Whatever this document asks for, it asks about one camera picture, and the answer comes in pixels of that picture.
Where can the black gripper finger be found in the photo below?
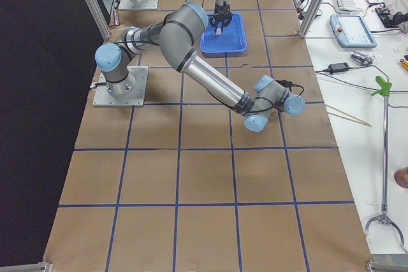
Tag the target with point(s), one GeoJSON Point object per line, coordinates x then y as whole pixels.
{"type": "Point", "coordinates": [214, 23]}
{"type": "Point", "coordinates": [225, 22]}

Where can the blue plastic tray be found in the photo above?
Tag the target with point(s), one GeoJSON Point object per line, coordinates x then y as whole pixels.
{"type": "Point", "coordinates": [231, 42]}

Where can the black power adapter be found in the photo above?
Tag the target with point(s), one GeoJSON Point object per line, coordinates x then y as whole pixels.
{"type": "Point", "coordinates": [338, 67]}

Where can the blue teach pendant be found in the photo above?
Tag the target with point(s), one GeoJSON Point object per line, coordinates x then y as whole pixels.
{"type": "Point", "coordinates": [351, 31]}

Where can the plastic bag with parts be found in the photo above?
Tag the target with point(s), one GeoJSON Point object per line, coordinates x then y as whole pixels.
{"type": "Point", "coordinates": [362, 58]}

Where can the wooden chopstick upper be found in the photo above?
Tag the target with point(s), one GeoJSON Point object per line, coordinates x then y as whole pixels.
{"type": "Point", "coordinates": [345, 114]}

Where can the wooden chopstick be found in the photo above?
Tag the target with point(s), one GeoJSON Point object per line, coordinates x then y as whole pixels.
{"type": "Point", "coordinates": [345, 114]}
{"type": "Point", "coordinates": [347, 118]}

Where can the wooden chopstick lower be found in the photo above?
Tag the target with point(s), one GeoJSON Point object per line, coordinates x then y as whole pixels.
{"type": "Point", "coordinates": [347, 118]}

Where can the aluminium frame post right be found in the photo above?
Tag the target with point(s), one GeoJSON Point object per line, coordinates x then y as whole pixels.
{"type": "Point", "coordinates": [315, 1]}

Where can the green handled reacher grabber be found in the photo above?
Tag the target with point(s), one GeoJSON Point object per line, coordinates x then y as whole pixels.
{"type": "Point", "coordinates": [383, 218]}

